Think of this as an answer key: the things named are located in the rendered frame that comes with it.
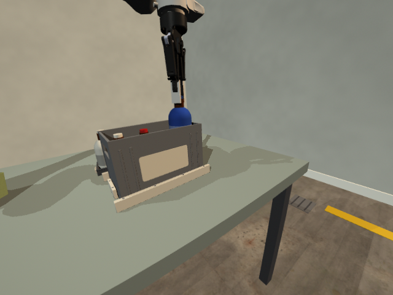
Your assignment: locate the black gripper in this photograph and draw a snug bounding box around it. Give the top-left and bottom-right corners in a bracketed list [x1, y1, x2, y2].
[160, 12, 187, 103]

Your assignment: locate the blue bottle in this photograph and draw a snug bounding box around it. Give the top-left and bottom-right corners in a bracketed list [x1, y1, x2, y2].
[168, 96, 192, 129]

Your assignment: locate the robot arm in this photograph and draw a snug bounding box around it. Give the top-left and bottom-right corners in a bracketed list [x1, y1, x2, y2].
[123, 0, 204, 23]

